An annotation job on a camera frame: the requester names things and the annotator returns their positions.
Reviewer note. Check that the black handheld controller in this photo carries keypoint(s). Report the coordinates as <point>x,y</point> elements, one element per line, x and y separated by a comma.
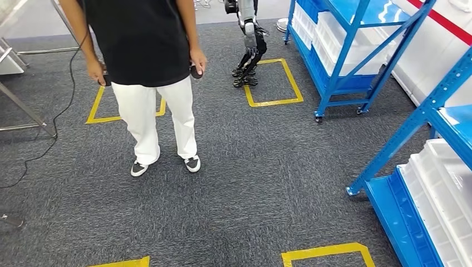
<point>194,73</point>
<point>107,80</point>

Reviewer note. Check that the blue metal shelf rack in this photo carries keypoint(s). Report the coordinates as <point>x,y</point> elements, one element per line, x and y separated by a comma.
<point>344,48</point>
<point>409,127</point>

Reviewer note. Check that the yellow floor tape marking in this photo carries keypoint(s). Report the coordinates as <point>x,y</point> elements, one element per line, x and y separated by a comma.
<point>273,102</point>
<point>125,263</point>

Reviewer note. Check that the silver black humanoid robot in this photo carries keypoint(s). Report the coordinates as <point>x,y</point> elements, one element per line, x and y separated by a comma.
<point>250,40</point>

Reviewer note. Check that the silver round floor base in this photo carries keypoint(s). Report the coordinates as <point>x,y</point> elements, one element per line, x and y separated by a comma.
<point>283,25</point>

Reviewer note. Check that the person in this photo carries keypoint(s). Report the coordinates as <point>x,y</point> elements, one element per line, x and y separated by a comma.
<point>147,44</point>

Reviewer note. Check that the white plastic crate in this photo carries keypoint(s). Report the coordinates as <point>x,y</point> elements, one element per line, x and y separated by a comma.
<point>424,206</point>
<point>304,25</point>
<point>450,173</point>
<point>365,55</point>

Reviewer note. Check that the white car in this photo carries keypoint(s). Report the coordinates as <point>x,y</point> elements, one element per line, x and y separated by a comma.
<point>431,55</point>

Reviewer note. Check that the red barrier belt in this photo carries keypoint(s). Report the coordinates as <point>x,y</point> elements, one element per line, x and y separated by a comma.
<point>442,20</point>

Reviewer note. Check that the white cabinet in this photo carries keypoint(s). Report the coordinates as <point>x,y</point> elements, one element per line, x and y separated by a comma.
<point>9,66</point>

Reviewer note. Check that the steel frame table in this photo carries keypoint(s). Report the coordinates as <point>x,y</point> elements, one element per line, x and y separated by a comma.
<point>25,108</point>

